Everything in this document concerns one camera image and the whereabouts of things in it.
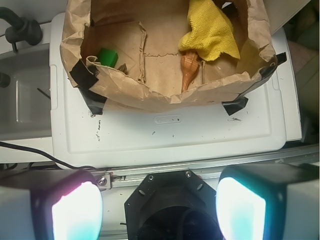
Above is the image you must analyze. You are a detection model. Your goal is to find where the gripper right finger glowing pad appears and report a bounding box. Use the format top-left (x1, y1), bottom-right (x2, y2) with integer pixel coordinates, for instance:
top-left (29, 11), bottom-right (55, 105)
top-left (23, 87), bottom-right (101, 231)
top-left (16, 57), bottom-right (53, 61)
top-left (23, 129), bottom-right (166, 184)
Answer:
top-left (215, 163), bottom-right (320, 240)

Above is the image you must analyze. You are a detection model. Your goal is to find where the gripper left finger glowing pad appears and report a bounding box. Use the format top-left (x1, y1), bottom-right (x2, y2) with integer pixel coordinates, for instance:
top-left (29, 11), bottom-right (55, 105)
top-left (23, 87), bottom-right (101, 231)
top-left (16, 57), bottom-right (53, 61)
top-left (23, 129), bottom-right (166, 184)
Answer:
top-left (0, 169), bottom-right (103, 240)

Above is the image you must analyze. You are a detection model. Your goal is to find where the yellow cloth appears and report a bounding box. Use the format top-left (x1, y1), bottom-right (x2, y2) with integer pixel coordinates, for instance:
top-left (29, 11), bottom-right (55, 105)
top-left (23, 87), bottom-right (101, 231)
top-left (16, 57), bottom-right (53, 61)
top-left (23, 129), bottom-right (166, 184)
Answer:
top-left (178, 0), bottom-right (240, 62)

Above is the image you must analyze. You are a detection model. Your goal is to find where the black tape right front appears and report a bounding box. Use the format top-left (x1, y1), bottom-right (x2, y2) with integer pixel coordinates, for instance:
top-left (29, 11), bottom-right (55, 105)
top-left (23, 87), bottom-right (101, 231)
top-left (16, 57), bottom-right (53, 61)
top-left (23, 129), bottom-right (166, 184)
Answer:
top-left (222, 96), bottom-right (249, 116)

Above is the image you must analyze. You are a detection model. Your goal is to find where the black tape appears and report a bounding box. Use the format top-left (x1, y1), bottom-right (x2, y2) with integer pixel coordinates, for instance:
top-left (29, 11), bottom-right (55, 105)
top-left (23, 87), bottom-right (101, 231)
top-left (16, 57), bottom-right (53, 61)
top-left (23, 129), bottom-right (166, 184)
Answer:
top-left (222, 96), bottom-right (249, 116)
top-left (78, 87), bottom-right (107, 115)

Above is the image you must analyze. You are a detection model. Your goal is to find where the grey sink basin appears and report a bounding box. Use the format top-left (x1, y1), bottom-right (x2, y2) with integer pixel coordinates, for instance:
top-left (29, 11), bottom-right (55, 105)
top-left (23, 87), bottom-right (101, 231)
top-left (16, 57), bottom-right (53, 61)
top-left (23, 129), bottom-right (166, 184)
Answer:
top-left (0, 44), bottom-right (52, 141)

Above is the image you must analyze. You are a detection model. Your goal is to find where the white plastic bin lid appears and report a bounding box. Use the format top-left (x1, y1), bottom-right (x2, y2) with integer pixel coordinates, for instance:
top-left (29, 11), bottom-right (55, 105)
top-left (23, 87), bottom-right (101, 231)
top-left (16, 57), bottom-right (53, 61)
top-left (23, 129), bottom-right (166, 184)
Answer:
top-left (49, 13), bottom-right (302, 168)

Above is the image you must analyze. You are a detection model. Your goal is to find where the black tape left front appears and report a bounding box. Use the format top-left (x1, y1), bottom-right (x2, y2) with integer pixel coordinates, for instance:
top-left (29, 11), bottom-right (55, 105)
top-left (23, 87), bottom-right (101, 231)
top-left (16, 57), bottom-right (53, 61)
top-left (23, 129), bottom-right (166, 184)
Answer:
top-left (78, 87), bottom-right (107, 115)

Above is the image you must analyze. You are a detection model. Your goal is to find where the black tape right rim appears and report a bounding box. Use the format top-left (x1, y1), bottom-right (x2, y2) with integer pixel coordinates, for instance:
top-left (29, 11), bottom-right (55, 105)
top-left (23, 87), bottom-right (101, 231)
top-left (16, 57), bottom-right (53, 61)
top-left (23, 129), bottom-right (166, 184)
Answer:
top-left (259, 52), bottom-right (287, 81)

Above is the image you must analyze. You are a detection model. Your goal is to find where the black tape rim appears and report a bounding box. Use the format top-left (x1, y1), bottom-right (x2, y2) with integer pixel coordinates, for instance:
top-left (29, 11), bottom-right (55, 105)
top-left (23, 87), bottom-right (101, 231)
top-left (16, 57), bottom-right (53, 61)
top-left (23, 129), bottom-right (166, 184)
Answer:
top-left (259, 52), bottom-right (287, 81)
top-left (69, 59), bottom-right (99, 90)

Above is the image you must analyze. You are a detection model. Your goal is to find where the black tape left rim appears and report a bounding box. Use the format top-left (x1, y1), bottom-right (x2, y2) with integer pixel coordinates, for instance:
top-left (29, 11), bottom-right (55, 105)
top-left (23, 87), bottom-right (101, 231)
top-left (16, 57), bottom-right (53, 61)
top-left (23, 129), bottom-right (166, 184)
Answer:
top-left (69, 59), bottom-right (99, 90)

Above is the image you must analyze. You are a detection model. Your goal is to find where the orange spiral seashell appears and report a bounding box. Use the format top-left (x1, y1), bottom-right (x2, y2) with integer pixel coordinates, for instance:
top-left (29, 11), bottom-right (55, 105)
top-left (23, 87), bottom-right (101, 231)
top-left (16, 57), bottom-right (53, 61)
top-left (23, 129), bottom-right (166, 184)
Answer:
top-left (180, 50), bottom-right (200, 92)

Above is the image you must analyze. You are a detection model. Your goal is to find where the green block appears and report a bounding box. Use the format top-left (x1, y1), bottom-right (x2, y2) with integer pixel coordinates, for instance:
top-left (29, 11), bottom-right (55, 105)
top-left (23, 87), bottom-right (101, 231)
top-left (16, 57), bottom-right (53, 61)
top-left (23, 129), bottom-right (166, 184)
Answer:
top-left (97, 48), bottom-right (118, 68)

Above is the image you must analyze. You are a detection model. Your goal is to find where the black faucet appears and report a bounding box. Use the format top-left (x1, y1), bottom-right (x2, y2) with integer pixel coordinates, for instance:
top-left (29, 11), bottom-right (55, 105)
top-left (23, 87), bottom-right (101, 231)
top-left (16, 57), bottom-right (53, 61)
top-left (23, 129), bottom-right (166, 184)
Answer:
top-left (0, 7), bottom-right (43, 53)

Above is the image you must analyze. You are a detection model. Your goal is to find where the brown paper bag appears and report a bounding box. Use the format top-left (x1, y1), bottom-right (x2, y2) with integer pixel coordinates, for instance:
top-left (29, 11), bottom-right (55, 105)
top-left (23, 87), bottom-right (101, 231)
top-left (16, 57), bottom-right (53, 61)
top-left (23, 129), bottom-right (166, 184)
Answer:
top-left (60, 0), bottom-right (276, 112)

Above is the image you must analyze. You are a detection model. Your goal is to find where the thin black cable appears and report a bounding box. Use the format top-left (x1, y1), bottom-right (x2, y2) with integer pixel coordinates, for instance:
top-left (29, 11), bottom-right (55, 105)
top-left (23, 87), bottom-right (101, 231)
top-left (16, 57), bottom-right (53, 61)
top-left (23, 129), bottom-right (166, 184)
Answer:
top-left (0, 141), bottom-right (106, 171)

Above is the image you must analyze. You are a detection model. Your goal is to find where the aluminium rail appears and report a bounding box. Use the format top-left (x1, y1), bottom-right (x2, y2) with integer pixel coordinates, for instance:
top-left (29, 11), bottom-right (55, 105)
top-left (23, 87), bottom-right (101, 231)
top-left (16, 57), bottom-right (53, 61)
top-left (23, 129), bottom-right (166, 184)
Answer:
top-left (93, 144), bottom-right (320, 191)

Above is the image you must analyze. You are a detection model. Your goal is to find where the black octagonal mount plate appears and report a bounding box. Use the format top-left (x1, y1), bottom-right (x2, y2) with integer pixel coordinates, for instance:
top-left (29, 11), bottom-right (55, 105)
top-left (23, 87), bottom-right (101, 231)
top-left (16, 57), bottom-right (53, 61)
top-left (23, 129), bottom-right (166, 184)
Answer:
top-left (124, 170), bottom-right (224, 240)

